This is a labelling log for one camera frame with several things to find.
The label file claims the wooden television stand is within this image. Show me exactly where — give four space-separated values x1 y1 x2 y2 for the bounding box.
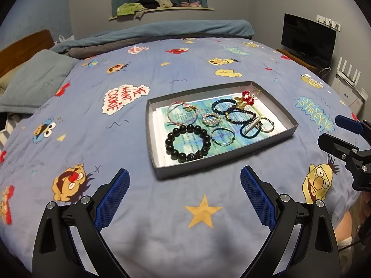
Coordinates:
277 49 319 70

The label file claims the red beaded brooch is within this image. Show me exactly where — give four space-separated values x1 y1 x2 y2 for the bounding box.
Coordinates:
233 90 261 111

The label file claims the grey cardboard box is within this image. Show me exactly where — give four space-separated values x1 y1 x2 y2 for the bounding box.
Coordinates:
146 80 299 180

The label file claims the white router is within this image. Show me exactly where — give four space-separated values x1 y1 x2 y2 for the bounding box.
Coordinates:
336 58 363 86

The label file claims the thin silver clasp bracelet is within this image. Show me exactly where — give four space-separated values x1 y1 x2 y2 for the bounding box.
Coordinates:
256 117 274 134

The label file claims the wooden headboard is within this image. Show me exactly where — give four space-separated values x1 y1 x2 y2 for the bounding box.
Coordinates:
0 30 55 77

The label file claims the grey blanket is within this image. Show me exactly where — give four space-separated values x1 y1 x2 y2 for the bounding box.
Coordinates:
65 39 122 60

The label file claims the small dark bead bracelet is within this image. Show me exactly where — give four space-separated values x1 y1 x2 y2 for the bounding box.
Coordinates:
225 108 257 125

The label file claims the green cloth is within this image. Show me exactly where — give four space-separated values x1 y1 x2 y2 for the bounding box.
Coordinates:
116 3 142 16

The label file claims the blue beaded bracelet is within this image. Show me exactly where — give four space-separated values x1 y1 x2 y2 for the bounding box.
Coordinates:
211 99 239 115

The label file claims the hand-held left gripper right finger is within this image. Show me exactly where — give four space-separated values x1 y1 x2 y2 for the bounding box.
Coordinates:
240 166 341 278

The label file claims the printed paper sheet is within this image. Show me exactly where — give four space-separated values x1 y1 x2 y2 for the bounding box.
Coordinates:
156 93 286 165

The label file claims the dark blue hair tie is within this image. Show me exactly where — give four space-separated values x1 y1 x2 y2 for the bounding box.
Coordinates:
240 122 263 139

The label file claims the round pearl hair clip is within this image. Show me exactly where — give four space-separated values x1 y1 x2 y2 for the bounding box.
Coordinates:
203 113 221 126

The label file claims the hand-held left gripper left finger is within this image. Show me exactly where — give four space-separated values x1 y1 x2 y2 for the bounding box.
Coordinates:
32 168 130 278

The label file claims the white cabinet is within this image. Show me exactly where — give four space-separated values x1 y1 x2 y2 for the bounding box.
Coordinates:
330 74 368 113

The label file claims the beige pillow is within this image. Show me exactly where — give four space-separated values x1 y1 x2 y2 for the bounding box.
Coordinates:
0 64 22 95

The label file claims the pink cord bracelet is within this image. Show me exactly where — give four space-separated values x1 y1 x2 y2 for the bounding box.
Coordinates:
167 101 198 123

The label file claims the grey pillow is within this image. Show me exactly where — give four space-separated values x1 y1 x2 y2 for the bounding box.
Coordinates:
0 49 79 113

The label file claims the large silver bangle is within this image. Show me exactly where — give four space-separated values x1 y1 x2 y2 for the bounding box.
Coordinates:
211 127 235 146

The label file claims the large black bead bracelet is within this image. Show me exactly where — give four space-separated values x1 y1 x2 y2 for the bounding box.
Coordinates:
165 124 211 163

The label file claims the striped cloth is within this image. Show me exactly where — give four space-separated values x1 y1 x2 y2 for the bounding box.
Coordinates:
0 112 32 148

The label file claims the blue quilt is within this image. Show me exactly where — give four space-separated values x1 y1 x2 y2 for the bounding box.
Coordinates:
54 20 256 54

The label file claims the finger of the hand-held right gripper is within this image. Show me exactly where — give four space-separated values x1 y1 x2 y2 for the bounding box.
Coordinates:
317 133 371 165
335 115 371 144

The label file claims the cartoon printed blue bed sheet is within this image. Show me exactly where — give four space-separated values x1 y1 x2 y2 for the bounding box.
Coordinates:
0 36 371 278

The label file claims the black television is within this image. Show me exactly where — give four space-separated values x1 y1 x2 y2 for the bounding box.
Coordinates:
282 13 337 68

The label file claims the wooden window sill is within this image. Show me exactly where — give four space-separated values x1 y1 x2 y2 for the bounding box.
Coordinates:
109 6 214 21

